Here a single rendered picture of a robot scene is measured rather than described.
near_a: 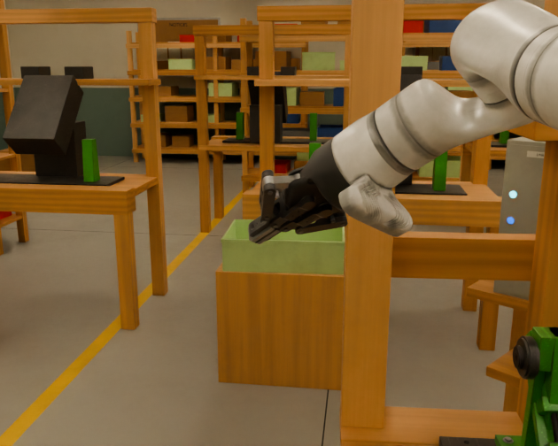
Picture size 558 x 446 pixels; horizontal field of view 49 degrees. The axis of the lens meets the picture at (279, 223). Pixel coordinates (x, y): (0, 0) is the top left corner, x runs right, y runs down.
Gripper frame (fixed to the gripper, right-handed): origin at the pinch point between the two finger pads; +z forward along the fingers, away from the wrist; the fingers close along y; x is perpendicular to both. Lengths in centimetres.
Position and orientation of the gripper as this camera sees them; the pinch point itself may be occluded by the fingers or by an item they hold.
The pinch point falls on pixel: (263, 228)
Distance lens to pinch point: 69.5
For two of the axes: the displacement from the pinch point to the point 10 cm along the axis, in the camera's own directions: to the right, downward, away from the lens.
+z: -6.8, 4.5, 5.7
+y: -7.2, -2.9, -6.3
